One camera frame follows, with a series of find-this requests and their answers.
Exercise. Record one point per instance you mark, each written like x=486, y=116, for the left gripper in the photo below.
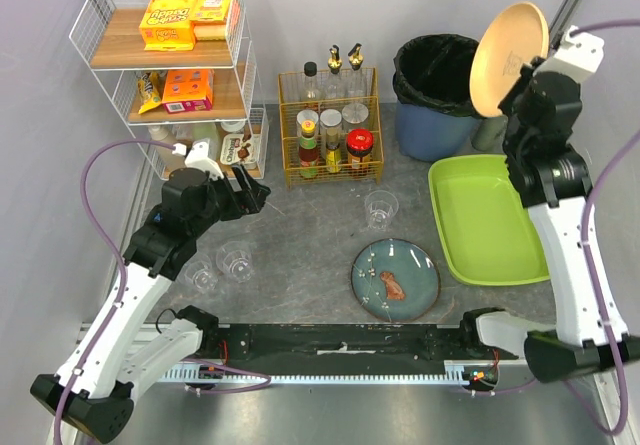
x=240, y=197

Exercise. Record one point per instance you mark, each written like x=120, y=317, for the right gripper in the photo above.
x=522, y=81

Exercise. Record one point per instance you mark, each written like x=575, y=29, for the beige round plate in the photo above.
x=514, y=38

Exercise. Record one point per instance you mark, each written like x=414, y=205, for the yellow cap sauce bottle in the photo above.
x=308, y=151

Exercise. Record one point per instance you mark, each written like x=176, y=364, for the small yellow spice bottle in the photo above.
x=333, y=155

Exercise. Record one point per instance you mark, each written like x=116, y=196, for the white lid spice jar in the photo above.
x=307, y=114

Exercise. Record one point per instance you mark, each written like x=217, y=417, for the silver lid spice jar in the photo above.
x=331, y=124

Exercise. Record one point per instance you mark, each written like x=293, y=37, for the dark soy sauce bottle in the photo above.
x=310, y=91

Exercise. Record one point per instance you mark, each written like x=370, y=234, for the red lid sauce jar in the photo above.
x=359, y=143

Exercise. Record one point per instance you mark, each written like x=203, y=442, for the tall clear jar silver lid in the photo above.
x=355, y=116

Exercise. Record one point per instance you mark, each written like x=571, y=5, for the glass oil bottle gold spout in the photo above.
x=357, y=90

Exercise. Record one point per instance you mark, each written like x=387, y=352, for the blue ceramic plate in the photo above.
x=414, y=271

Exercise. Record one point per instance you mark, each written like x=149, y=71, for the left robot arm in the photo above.
x=96, y=389

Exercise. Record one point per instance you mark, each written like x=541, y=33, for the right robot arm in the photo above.
x=553, y=182

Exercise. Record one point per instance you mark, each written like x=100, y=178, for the chobani yogurt tub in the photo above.
x=238, y=148

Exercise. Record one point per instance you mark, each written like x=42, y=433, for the clear plastic cup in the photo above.
x=234, y=259
x=199, y=273

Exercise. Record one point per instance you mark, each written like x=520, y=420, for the grey green pump bottle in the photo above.
x=488, y=134

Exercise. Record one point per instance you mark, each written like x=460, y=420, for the white lid container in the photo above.
x=233, y=126

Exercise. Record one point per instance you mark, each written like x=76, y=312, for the pale green bottle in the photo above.
x=206, y=130

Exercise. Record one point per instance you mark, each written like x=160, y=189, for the beige squeeze bottle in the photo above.
x=163, y=134

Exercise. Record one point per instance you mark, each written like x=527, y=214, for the blue trash bin black bag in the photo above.
x=434, y=114

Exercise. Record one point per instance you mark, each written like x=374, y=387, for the clear glass cup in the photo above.
x=381, y=207

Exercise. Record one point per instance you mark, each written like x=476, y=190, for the orange cardboard box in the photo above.
x=188, y=90

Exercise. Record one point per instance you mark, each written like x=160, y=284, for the yellow candy bag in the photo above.
x=148, y=84

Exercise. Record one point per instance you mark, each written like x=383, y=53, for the brown food piece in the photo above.
x=394, y=290

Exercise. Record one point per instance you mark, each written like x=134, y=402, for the green plastic tray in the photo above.
x=486, y=235

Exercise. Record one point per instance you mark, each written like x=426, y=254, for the yellow snack box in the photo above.
x=166, y=26

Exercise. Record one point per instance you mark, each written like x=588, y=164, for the yellow sponge pack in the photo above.
x=210, y=19

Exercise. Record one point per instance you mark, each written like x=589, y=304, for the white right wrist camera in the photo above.
x=578, y=56

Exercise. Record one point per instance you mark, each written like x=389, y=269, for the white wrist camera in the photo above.
x=578, y=56
x=200, y=156

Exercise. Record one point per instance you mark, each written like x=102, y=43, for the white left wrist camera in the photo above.
x=200, y=156

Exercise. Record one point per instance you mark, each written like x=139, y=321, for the yellow wire basket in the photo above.
x=290, y=104

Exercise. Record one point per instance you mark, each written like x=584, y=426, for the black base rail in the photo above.
x=331, y=350

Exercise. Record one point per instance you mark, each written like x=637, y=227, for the white wire shelf rack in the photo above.
x=107, y=37

